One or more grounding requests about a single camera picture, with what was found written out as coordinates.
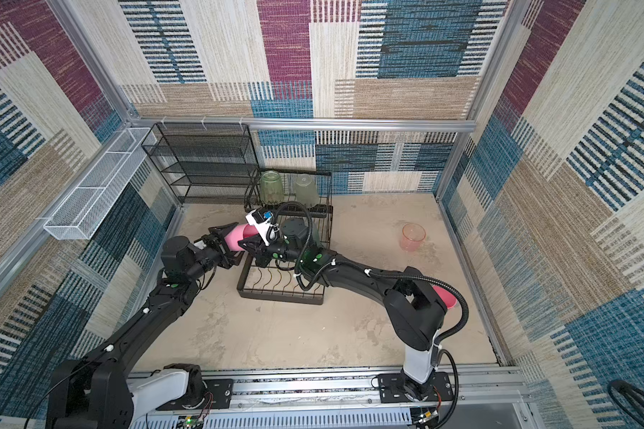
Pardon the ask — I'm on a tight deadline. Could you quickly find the teal frosted cup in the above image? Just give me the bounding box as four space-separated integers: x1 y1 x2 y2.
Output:
281 217 309 248

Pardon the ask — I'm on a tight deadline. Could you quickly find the clear pink cup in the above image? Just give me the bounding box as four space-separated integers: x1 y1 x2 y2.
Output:
400 223 427 252

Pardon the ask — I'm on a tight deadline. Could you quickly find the black corrugated cable conduit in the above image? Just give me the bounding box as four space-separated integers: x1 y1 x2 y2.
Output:
274 201 470 429

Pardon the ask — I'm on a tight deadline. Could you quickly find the black mesh shelf rack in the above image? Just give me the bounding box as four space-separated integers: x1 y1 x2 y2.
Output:
141 123 259 205

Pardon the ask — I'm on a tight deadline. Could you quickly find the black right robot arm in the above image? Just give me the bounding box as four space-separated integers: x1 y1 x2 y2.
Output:
227 218 462 401

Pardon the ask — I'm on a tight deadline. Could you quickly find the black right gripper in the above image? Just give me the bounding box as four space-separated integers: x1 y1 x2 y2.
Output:
238 232 302 269

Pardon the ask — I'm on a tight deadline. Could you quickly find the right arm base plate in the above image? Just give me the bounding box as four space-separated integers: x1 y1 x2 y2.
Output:
371 371 456 403

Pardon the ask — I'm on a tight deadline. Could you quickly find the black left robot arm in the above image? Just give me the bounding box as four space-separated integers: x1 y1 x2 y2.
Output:
46 223 240 428

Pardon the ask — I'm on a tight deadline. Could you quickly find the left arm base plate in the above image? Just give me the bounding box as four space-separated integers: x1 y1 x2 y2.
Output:
157 379 234 411

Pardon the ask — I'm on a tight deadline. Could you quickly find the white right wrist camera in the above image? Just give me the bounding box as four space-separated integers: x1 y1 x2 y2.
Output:
243 209 279 245

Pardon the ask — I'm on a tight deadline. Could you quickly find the opaque pink cup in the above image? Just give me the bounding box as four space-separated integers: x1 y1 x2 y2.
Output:
225 223 259 252

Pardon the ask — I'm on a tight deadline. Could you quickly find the aluminium front rail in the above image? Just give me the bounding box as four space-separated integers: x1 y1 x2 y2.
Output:
128 365 544 428

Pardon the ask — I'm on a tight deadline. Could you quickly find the white wire mesh basket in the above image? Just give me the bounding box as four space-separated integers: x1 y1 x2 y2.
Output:
44 128 150 241

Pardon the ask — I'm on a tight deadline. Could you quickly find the black two-tier dish rack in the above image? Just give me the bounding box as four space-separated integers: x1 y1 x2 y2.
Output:
237 169 334 305

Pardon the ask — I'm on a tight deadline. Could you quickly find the pale frosted green cup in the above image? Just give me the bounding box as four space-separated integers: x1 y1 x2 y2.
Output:
293 173 319 207

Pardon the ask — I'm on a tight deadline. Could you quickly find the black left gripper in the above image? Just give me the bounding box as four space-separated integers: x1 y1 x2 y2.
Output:
185 222 244 283

